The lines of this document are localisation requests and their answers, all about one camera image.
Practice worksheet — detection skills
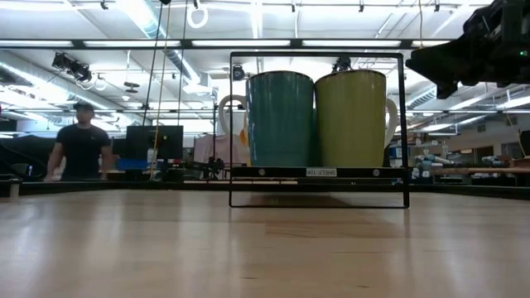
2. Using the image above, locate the light green striped mug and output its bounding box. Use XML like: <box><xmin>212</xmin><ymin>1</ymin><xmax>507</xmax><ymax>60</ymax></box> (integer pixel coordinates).
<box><xmin>314</xmin><ymin>69</ymin><xmax>399</xmax><ymax>168</ymax></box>

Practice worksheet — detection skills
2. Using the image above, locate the person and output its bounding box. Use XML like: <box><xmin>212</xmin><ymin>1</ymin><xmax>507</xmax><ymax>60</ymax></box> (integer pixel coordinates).
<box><xmin>44</xmin><ymin>102</ymin><xmax>115</xmax><ymax>183</ymax></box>

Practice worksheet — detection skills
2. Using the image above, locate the black overhead light bar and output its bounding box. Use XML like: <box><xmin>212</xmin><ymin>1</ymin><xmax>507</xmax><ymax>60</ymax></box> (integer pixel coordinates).
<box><xmin>0</xmin><ymin>37</ymin><xmax>455</xmax><ymax>50</ymax></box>

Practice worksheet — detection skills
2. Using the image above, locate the pink background cloth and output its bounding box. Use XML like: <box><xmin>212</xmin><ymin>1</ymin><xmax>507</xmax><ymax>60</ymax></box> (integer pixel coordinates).
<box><xmin>193</xmin><ymin>134</ymin><xmax>249</xmax><ymax>165</ymax></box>

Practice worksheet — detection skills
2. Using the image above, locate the wooden background table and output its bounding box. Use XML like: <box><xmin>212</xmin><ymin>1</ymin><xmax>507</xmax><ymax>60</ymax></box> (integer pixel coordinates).
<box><xmin>430</xmin><ymin>166</ymin><xmax>530</xmax><ymax>175</ymax></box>

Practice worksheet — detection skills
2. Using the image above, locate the yellow hanging cord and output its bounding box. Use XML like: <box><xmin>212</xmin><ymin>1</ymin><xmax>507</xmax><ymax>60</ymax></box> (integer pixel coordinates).
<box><xmin>417</xmin><ymin>0</ymin><xmax>425</xmax><ymax>47</ymax></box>

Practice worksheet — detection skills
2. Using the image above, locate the white hanging ring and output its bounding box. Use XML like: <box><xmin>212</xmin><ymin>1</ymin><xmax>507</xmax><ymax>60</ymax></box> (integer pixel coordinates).
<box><xmin>185</xmin><ymin>1</ymin><xmax>210</xmax><ymax>30</ymax></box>

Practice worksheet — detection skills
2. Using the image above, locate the thin black hanging cable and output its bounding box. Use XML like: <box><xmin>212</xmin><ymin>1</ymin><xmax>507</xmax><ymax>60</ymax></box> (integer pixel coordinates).
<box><xmin>176</xmin><ymin>0</ymin><xmax>188</xmax><ymax>125</ymax></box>

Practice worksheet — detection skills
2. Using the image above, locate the black monitor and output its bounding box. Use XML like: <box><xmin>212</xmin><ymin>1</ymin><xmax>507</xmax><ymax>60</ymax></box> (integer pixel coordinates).
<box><xmin>125</xmin><ymin>125</ymin><xmax>185</xmax><ymax>171</ymax></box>

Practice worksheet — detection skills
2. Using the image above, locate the black background equipment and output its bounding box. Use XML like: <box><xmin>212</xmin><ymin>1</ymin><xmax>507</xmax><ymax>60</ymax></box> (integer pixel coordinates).
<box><xmin>184</xmin><ymin>156</ymin><xmax>231</xmax><ymax>181</ymax></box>

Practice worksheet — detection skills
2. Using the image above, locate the teal striped mug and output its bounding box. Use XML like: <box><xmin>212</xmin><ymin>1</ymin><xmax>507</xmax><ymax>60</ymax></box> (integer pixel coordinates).
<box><xmin>218</xmin><ymin>70</ymin><xmax>316</xmax><ymax>168</ymax></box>

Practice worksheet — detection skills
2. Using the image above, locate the blue background bin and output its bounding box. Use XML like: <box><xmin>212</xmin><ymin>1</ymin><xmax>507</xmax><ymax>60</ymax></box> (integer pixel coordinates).
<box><xmin>115</xmin><ymin>158</ymin><xmax>149</xmax><ymax>171</ymax></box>

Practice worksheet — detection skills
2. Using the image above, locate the black wire rack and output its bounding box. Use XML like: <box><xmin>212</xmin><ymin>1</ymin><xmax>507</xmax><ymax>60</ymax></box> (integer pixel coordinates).
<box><xmin>229</xmin><ymin>50</ymin><xmax>411</xmax><ymax>209</ymax></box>

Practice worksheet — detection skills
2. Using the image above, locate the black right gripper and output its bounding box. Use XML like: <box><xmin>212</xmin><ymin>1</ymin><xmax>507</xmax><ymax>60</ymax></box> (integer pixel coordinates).
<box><xmin>405</xmin><ymin>0</ymin><xmax>515</xmax><ymax>100</ymax></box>

